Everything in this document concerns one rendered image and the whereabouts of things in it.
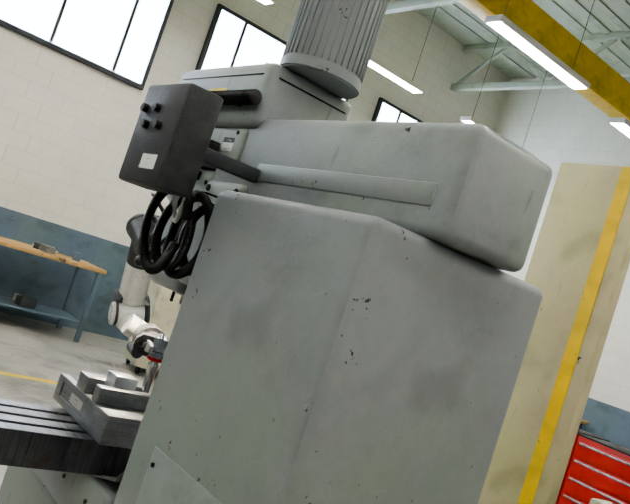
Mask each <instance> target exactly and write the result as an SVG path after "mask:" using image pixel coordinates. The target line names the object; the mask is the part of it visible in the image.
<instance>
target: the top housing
mask: <svg viewBox="0 0 630 504"><path fill-rule="evenodd" d="M183 83H194V84H196V85H198V86H200V87H202V88H204V89H206V90H208V91H220V90H244V89H258V90H259V91H260V92H261V94H262V100H261V102H260V103H259V104H258V105H242V106H241V107H238V106H236V105H222V107H221V110H220V113H219V116H218V119H217V122H216V125H215V128H251V129H255V128H257V127H259V126H260V124H261V123H262V122H263V121H264V120H266V119H278V120H328V121H348V120H349V117H350V114H351V106H350V104H349V103H348V102H346V101H345V100H343V99H341V98H339V97H337V96H336V95H334V94H332V93H330V92H328V91H327V90H325V89H323V88H321V87H319V86H318V85H316V84H314V83H312V82H310V81H309V80H307V79H305V78H303V77H301V76H300V75H298V74H296V73H294V72H292V71H290V70H289V69H287V68H285V67H283V66H281V65H280V64H277V63H267V64H256V65H245V66H235V67H224V68H213V69H202V70H191V71H187V72H185V73H184V75H183V77H182V80H181V83H180V84H183Z"/></svg>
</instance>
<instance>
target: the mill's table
mask: <svg viewBox="0 0 630 504"><path fill-rule="evenodd" d="M131 451H132V449H128V448H121V447H113V446H106V445H99V444H98V443H97V442H96V441H95V440H94V439H93V438H92V437H91V436H90V435H89V434H88V433H87V432H86V431H85V430H84V429H83V428H82V427H81V426H80V425H79V424H78V423H77V422H76V421H75V420H74V419H73V417H72V416H71V415H70V414H69V413H68V412H67V411H66V410H65V409H62V408H56V407H50V406H43V405H37V404H31V403H25V402H18V401H12V400H6V399H0V465H5V466H15V467H24V468H33V469H43V470H52V471H62V472H71V473H80V474H90V475H100V476H102V475H104V476H105V475H106V476H110V477H118V476H119V475H120V474H121V473H122V472H124V471H125V468H126V465H127V462H128V460H129V457H130V454H131Z"/></svg>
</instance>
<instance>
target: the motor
mask: <svg viewBox="0 0 630 504"><path fill-rule="evenodd" d="M389 1H390V0H301V2H300V5H299V8H298V11H297V14H296V17H295V20H294V23H293V26H292V29H291V32H290V35H289V38H288V41H287V44H286V47H285V50H284V52H283V56H282V58H281V61H280V65H281V66H283V67H285V68H287V69H289V70H290V71H292V72H294V73H296V74H298V75H300V76H301V77H303V78H305V79H307V80H309V81H310V82H312V83H314V84H316V85H318V86H319V87H321V88H323V89H325V90H327V91H328V92H330V93H332V94H334V95H336V96H337V97H339V98H341V99H353V98H355V97H357V96H358V95H359V92H360V89H361V86H362V82H363V79H364V76H365V73H366V70H367V67H368V64H369V61H370V58H371V55H372V52H373V49H374V46H375V43H376V40H377V37H378V34H379V31H380V28H381V25H382V22H383V19H384V16H385V13H386V10H387V7H388V4H389Z"/></svg>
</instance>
